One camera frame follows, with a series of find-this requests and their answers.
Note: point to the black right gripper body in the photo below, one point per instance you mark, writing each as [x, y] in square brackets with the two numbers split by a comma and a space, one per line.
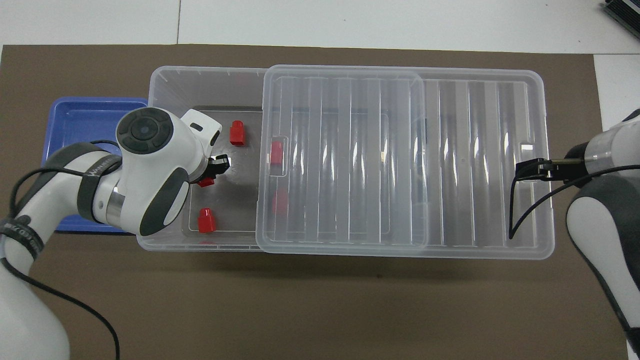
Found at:
[575, 150]

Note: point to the red block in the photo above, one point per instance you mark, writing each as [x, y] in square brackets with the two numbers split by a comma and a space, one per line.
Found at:
[276, 152]
[206, 221]
[237, 133]
[279, 202]
[206, 182]

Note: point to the clear ribbed plastic lid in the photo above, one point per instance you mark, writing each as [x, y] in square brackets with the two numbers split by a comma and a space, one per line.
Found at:
[450, 200]

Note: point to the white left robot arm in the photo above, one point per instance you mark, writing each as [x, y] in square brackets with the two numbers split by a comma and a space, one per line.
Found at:
[145, 170]

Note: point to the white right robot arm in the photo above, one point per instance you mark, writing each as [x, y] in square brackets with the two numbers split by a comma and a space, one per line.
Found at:
[600, 235]

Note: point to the clear plastic storage box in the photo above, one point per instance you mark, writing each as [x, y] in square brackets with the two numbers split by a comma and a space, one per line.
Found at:
[170, 85]

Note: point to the blue plastic tray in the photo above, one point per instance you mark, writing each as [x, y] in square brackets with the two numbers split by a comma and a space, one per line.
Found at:
[80, 125]

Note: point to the black ribbed device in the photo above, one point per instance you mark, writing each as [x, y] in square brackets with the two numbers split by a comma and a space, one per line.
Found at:
[625, 10]

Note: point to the brown table mat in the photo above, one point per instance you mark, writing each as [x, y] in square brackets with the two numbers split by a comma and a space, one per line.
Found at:
[320, 310]

